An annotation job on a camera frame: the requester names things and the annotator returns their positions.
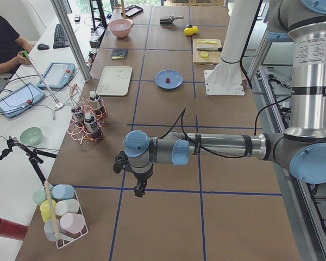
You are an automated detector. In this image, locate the blue teach pendant near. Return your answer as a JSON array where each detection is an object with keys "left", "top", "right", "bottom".
[{"left": 0, "top": 82, "right": 45, "bottom": 119}]

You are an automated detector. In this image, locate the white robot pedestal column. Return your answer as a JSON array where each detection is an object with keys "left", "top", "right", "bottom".
[{"left": 204, "top": 0, "right": 262, "bottom": 96}]

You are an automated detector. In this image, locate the white wire cup rack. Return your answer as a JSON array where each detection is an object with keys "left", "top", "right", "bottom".
[{"left": 50, "top": 186, "right": 89, "bottom": 248}]

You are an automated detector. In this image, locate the blue teach pendant far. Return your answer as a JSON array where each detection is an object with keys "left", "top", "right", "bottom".
[{"left": 42, "top": 62, "right": 75, "bottom": 90}]

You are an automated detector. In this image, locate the blue plate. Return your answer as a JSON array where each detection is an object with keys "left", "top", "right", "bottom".
[{"left": 155, "top": 70, "right": 183, "bottom": 90}]

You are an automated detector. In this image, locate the wooden cutting board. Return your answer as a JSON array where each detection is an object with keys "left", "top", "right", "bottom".
[{"left": 192, "top": 39, "right": 222, "bottom": 65}]

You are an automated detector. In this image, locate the aluminium frame post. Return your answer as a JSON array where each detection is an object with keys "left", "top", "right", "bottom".
[{"left": 51, "top": 0, "right": 91, "bottom": 83}]

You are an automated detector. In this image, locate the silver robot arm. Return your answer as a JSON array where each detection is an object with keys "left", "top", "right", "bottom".
[{"left": 113, "top": 1, "right": 326, "bottom": 197}]

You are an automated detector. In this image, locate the mint green cup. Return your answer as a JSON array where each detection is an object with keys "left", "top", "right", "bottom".
[{"left": 33, "top": 189, "right": 47, "bottom": 206}]

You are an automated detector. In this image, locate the pink reacher stick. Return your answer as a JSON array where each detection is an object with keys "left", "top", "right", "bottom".
[{"left": 22, "top": 51, "right": 64, "bottom": 110}]

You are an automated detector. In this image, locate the cream rectangular tray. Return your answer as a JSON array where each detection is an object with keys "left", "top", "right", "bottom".
[{"left": 96, "top": 66, "right": 133, "bottom": 96}]

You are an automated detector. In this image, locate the pink bowl with ice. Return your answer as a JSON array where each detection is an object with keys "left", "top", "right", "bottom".
[{"left": 109, "top": 19, "right": 134, "bottom": 38}]

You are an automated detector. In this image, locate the copper wire bottle rack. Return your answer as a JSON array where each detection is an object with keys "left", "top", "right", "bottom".
[{"left": 67, "top": 84, "right": 108, "bottom": 144}]

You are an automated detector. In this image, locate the yellow lemon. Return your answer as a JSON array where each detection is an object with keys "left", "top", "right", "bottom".
[
  {"left": 192, "top": 26, "right": 198, "bottom": 35},
  {"left": 184, "top": 27, "right": 195, "bottom": 36}
]

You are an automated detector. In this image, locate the blue teach pendant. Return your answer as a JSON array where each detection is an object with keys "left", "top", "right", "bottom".
[
  {"left": 0, "top": 82, "right": 45, "bottom": 119},
  {"left": 42, "top": 62, "right": 75, "bottom": 90}
]

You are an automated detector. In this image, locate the wooden rack handle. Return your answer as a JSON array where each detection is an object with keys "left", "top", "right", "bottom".
[{"left": 44, "top": 180, "right": 61, "bottom": 241}]

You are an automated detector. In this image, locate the pale blue cup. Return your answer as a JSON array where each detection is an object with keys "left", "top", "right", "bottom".
[{"left": 43, "top": 219, "right": 58, "bottom": 242}]

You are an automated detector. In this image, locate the red cylinder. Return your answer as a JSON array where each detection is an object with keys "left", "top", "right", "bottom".
[{"left": 0, "top": 217, "right": 28, "bottom": 241}]

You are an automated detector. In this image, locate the yellow plastic knife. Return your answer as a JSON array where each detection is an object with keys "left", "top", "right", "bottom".
[{"left": 196, "top": 40, "right": 218, "bottom": 44}]

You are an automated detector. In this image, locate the black computer mouse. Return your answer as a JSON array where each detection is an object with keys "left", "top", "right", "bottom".
[{"left": 37, "top": 43, "right": 49, "bottom": 51}]

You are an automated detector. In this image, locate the black handled knife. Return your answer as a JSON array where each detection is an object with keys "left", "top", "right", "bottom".
[{"left": 197, "top": 47, "right": 223, "bottom": 52}]

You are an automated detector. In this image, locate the black keyboard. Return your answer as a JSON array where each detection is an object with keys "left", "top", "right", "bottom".
[{"left": 53, "top": 23, "right": 69, "bottom": 49}]

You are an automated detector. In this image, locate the seated person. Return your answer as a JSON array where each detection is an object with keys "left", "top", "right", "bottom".
[{"left": 0, "top": 13, "right": 33, "bottom": 109}]

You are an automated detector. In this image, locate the half lemon slice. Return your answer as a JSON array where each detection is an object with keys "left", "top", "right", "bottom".
[{"left": 200, "top": 51, "right": 209, "bottom": 59}]

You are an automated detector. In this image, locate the dark drink bottle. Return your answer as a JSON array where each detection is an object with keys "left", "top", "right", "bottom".
[
  {"left": 84, "top": 112, "right": 103, "bottom": 140},
  {"left": 89, "top": 91, "right": 102, "bottom": 115},
  {"left": 71, "top": 106, "right": 84, "bottom": 123}
]

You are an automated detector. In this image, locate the mint green bowl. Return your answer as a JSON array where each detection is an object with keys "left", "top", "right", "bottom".
[{"left": 20, "top": 127, "right": 43, "bottom": 146}]

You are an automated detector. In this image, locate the pink cup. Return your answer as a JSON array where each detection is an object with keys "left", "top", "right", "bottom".
[{"left": 59, "top": 213, "right": 85, "bottom": 234}]

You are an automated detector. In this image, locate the metal scoop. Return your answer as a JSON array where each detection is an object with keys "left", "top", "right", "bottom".
[{"left": 159, "top": 15, "right": 184, "bottom": 26}]

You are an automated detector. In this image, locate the dark grey folded cloth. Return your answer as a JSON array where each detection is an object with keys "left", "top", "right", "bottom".
[{"left": 111, "top": 48, "right": 128, "bottom": 60}]

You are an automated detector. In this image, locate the yellow cup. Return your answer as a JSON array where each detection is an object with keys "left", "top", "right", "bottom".
[{"left": 40, "top": 200, "right": 52, "bottom": 223}]

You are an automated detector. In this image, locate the light blue cup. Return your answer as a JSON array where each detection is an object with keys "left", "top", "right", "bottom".
[{"left": 52, "top": 184, "right": 75, "bottom": 200}]

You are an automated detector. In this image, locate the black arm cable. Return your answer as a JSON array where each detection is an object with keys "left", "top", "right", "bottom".
[{"left": 160, "top": 108, "right": 293, "bottom": 159}]

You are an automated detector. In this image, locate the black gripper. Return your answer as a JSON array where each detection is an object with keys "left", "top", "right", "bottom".
[{"left": 134, "top": 170, "right": 153, "bottom": 197}]

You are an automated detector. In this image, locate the white cup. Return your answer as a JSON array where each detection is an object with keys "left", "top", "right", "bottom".
[{"left": 55, "top": 198, "right": 80, "bottom": 216}]

